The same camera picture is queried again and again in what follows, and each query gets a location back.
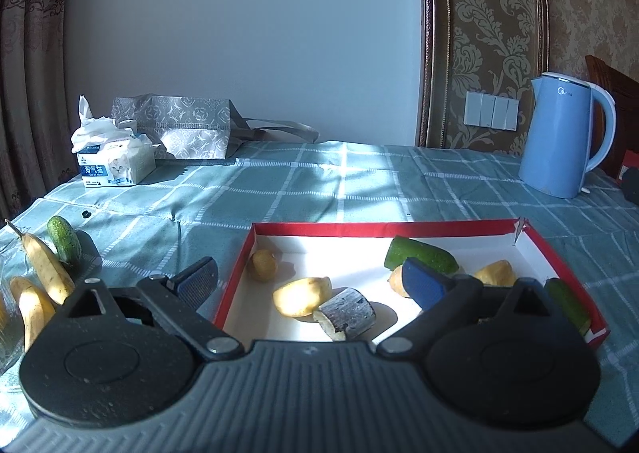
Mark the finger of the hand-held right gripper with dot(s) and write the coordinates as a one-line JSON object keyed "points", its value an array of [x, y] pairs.
{"points": [[633, 189]]}

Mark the green cucumber piece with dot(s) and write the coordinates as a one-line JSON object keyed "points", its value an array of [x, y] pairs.
{"points": [[424, 253], [569, 306]]}

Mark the blue electric kettle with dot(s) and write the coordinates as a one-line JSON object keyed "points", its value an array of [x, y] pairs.
{"points": [[559, 143]]}

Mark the grey-skinned cut fruit piece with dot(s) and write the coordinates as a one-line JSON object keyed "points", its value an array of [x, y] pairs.
{"points": [[349, 313]]}

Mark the yellow banana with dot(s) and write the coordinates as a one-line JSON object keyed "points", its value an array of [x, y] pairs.
{"points": [[32, 308], [47, 263]]}

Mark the whole small green cucumber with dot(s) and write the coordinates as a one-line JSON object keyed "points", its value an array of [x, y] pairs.
{"points": [[65, 238]]}

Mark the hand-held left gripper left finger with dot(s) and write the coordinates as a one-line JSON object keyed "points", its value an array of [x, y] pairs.
{"points": [[199, 278]]}

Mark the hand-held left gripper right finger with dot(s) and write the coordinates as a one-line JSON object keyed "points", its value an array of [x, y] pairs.
{"points": [[422, 283]]}

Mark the patterned brown curtain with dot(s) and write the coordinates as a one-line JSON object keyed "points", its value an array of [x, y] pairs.
{"points": [[30, 74]]}

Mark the silver patterned gift bag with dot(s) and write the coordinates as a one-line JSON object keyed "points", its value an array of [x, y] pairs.
{"points": [[189, 128]]}

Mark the wooden bed headboard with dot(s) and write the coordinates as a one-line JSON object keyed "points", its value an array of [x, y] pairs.
{"points": [[621, 99]]}

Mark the white wall light switch panel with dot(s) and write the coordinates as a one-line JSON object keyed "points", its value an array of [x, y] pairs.
{"points": [[491, 110]]}

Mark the red box lid white inside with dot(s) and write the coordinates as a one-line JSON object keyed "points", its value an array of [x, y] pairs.
{"points": [[339, 253]]}

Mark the teal checked tablecloth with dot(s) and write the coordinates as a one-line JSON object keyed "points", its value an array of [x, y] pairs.
{"points": [[299, 183]]}

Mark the red cardboard box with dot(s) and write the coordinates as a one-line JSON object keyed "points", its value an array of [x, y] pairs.
{"points": [[631, 164]]}

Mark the small yellow-brown round fruit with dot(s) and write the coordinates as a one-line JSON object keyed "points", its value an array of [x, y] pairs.
{"points": [[264, 266]]}

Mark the white tissue pack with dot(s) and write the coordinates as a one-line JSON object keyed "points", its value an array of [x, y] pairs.
{"points": [[117, 163]]}

